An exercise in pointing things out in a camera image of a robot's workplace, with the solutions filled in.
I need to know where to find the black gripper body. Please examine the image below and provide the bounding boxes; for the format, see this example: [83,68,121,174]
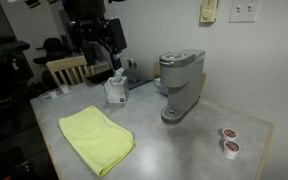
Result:
[67,17,113,66]

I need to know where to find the yellow microfiber towel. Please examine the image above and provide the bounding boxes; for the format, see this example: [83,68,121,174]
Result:
[57,105,137,177]

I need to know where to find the black monitor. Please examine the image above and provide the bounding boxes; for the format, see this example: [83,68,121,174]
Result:
[61,0,106,21]

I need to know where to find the light wooden chair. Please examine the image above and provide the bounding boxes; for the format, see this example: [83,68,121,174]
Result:
[45,55,97,88]

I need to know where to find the black cap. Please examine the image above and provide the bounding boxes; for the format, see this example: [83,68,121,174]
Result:
[35,37,67,54]

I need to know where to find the small white cup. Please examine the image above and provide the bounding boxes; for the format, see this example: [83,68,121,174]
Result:
[59,83,71,95]

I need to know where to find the grey tissue box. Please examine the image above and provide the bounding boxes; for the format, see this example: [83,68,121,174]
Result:
[103,67,130,104]

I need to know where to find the dark grey cloth mat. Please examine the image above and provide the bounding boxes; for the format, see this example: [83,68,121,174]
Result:
[100,77,152,91]

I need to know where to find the clear plastic tray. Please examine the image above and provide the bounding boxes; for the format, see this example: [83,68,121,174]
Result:
[37,84,75,102]

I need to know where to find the blue plastic container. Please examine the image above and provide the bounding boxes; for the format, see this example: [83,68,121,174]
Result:
[153,77,168,97]

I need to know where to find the black shelf unit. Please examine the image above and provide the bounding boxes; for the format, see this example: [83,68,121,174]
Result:
[0,35,38,141]

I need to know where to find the grey pod coffee machine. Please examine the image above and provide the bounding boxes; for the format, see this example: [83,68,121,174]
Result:
[159,48,207,125]

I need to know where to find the white coffee pod red lid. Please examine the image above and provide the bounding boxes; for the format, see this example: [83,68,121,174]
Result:
[222,139,242,160]
[221,127,239,141]

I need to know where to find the beige wall thermostat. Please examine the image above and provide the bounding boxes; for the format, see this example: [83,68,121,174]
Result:
[199,0,219,24]

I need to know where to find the white light switch plate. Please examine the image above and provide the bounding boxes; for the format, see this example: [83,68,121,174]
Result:
[228,0,261,24]

